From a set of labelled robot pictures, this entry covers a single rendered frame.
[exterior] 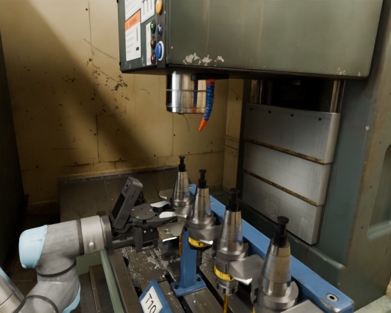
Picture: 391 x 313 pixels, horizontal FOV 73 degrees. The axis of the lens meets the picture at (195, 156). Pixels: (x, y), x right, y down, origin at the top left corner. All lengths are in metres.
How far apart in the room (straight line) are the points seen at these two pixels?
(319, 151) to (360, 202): 0.22
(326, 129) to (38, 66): 1.54
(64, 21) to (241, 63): 1.39
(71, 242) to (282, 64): 0.61
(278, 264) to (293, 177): 0.80
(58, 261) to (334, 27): 0.85
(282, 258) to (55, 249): 0.42
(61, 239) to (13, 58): 1.39
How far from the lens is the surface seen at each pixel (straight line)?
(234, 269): 0.46
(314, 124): 1.07
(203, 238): 0.52
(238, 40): 0.63
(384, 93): 1.02
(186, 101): 0.85
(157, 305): 0.78
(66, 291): 0.65
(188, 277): 0.86
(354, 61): 0.92
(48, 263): 0.62
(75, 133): 1.87
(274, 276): 0.40
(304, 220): 1.18
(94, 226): 0.61
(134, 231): 0.62
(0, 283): 0.56
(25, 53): 1.85
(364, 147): 1.02
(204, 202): 0.54
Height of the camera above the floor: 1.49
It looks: 15 degrees down
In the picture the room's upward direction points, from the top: 2 degrees clockwise
